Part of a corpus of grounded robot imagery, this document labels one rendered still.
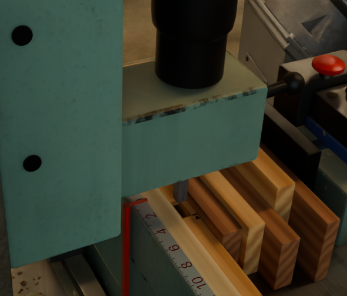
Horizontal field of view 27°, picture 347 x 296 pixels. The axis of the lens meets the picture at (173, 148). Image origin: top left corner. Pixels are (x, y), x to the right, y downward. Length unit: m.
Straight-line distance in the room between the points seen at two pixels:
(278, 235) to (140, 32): 2.36
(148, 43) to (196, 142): 2.31
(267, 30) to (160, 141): 0.79
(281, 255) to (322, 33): 0.72
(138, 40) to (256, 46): 1.55
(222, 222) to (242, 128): 0.09
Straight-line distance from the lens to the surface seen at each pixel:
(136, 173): 0.53
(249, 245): 0.61
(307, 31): 1.26
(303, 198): 0.61
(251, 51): 1.38
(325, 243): 0.61
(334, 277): 0.65
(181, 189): 0.61
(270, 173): 0.62
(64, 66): 0.41
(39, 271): 0.77
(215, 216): 0.61
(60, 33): 0.40
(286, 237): 0.59
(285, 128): 0.64
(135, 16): 3.04
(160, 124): 0.51
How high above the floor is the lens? 1.35
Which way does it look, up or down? 36 degrees down
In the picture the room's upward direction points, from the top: 4 degrees clockwise
